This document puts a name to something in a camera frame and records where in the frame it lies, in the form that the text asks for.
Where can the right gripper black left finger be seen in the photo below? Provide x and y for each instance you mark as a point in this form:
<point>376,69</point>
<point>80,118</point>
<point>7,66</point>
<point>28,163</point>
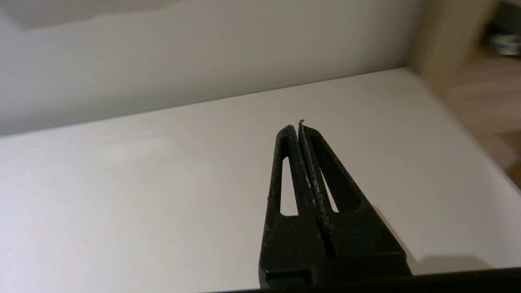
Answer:
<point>290,246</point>

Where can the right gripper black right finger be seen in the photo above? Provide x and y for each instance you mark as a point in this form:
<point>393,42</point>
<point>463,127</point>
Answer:
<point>360,242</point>

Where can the brown door frame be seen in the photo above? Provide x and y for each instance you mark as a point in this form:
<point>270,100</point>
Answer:
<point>447,40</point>

